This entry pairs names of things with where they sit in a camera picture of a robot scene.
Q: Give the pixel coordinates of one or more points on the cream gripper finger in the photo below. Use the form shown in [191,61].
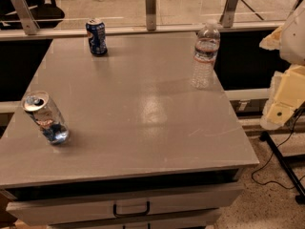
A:
[272,41]
[287,94]

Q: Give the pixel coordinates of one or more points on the clear plastic water bottle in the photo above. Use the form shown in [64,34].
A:
[204,55]

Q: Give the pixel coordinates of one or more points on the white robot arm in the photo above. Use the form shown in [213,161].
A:
[292,41]

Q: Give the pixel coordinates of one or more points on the blue pepsi can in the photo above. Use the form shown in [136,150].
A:
[97,37]

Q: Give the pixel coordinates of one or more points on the silver soda can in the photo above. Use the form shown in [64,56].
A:
[40,107]

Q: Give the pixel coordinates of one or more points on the black stand leg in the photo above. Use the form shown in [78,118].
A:
[286,163]

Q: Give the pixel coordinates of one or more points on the glass partition panel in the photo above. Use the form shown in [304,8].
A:
[124,13]

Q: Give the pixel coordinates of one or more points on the black office chair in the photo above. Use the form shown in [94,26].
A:
[44,12]

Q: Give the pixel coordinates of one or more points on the right metal bracket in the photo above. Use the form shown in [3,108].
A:
[227,17]

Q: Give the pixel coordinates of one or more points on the metal bracket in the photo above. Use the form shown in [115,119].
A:
[227,17]
[150,6]
[29,25]

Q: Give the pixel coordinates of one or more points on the middle metal bracket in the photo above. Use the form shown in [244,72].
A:
[150,6]

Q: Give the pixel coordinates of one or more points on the black drawer handle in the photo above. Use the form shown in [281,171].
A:
[131,212]

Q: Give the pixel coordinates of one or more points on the left metal bracket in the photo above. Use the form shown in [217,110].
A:
[29,25]

